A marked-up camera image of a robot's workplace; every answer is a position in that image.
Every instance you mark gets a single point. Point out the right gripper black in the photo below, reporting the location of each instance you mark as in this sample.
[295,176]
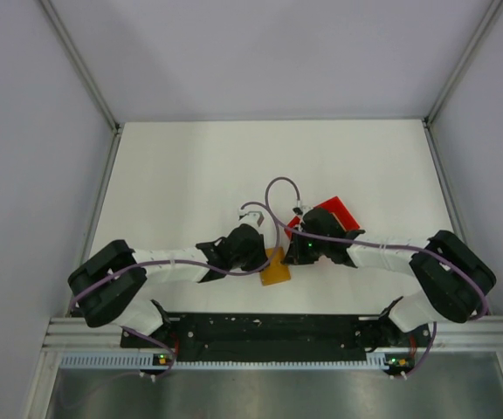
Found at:
[294,256]

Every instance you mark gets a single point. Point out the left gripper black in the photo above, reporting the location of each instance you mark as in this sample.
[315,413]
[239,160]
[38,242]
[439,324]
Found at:
[260,257]

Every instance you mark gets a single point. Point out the yellow leather card holder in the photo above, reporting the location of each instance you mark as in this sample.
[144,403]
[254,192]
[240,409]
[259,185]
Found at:
[276,272]

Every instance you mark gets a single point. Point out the red plastic card bin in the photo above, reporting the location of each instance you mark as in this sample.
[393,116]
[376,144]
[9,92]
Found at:
[339,214]

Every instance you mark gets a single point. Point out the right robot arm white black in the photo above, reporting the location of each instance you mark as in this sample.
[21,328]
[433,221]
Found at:
[454,281]

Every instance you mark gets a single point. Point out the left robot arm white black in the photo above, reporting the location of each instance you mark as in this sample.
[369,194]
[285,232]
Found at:
[119,285]

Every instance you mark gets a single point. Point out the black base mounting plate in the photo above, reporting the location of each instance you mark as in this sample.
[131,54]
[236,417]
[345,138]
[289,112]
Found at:
[254,337]

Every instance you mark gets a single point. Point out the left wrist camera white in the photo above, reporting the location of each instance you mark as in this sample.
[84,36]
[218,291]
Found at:
[254,218]

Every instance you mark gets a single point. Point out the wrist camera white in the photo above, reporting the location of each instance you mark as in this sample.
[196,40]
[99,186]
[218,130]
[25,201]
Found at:
[301,209]
[254,218]

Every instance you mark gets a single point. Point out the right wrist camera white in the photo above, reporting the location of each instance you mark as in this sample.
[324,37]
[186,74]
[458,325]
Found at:
[301,209]

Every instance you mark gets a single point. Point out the aluminium frame rail front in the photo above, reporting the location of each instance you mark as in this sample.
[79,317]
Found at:
[483,335]

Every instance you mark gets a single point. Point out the grey slotted cable duct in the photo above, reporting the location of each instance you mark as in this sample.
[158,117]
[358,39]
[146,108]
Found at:
[155,363]

